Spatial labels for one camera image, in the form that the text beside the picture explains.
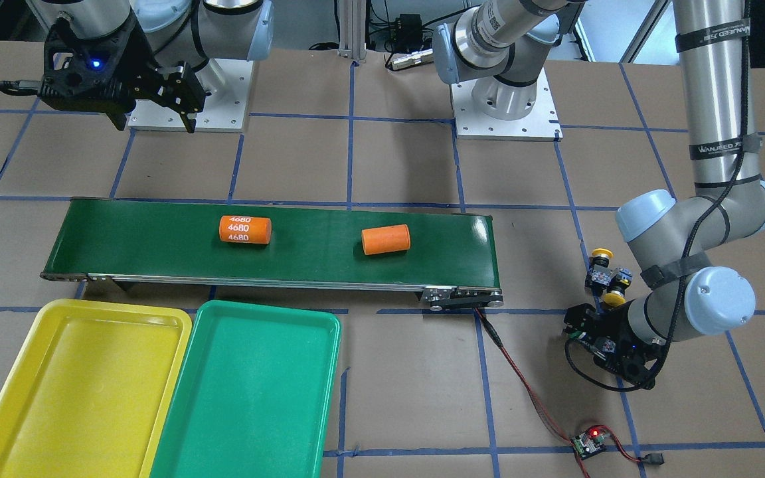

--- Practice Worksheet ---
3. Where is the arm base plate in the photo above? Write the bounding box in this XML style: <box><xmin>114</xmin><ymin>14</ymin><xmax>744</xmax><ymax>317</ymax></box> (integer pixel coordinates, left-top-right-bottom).
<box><xmin>127</xmin><ymin>58</ymin><xmax>258</xmax><ymax>133</ymax></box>
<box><xmin>450</xmin><ymin>69</ymin><xmax>564</xmax><ymax>141</ymax></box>

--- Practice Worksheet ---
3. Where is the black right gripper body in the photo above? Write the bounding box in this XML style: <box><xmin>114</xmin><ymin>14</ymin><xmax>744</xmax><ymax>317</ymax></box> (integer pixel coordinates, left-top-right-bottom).
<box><xmin>39</xmin><ymin>15</ymin><xmax>157</xmax><ymax>131</ymax></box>

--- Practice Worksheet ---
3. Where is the red black conveyor cable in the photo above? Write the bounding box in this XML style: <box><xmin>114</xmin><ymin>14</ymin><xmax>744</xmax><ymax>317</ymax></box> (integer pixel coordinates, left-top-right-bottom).
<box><xmin>474</xmin><ymin>308</ymin><xmax>665</xmax><ymax>465</ymax></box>

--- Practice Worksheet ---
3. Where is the orange cylinder plain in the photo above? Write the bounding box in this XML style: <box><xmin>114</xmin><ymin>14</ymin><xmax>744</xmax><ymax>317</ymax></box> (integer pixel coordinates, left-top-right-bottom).
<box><xmin>361</xmin><ymin>224</ymin><xmax>412</xmax><ymax>256</ymax></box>

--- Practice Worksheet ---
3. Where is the green conveyor belt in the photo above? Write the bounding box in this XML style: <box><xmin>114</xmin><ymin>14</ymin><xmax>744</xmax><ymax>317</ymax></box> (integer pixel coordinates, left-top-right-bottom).
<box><xmin>41</xmin><ymin>199</ymin><xmax>503</xmax><ymax>311</ymax></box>

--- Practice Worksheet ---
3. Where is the yellow push button two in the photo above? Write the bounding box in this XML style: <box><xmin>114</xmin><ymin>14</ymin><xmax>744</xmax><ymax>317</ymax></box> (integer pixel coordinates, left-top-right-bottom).
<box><xmin>601</xmin><ymin>268</ymin><xmax>634</xmax><ymax>309</ymax></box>

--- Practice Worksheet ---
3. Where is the orange cylinder with 4680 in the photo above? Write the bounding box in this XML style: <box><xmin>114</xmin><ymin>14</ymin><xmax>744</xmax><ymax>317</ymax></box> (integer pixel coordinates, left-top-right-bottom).
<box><xmin>218</xmin><ymin>215</ymin><xmax>272</xmax><ymax>245</ymax></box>

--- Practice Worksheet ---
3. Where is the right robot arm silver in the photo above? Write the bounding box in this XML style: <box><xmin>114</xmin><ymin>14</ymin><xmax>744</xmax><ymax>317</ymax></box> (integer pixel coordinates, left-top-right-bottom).
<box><xmin>0</xmin><ymin>1</ymin><xmax>274</xmax><ymax>133</ymax></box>

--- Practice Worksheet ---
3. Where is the motor controller board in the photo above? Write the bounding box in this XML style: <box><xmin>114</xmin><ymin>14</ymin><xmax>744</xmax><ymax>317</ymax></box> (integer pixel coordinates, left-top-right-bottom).
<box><xmin>571</xmin><ymin>427</ymin><xmax>612</xmax><ymax>460</ymax></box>

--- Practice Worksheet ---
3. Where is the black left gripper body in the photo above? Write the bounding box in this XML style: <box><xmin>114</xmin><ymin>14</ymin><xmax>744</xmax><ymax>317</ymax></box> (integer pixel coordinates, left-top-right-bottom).
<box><xmin>564</xmin><ymin>303</ymin><xmax>665</xmax><ymax>390</ymax></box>

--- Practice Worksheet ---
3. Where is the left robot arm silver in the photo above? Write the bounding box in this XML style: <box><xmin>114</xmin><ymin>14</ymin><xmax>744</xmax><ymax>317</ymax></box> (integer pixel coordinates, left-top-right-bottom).
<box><xmin>433</xmin><ymin>1</ymin><xmax>765</xmax><ymax>392</ymax></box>

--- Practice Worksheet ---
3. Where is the yellow plastic tray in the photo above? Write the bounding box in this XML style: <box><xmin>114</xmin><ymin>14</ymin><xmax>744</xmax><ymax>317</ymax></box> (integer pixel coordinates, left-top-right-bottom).
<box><xmin>0</xmin><ymin>299</ymin><xmax>192</xmax><ymax>477</ymax></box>

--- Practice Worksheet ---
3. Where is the green plastic tray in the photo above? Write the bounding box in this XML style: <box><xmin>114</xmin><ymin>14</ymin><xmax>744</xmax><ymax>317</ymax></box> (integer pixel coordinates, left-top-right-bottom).
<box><xmin>151</xmin><ymin>300</ymin><xmax>341</xmax><ymax>477</ymax></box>

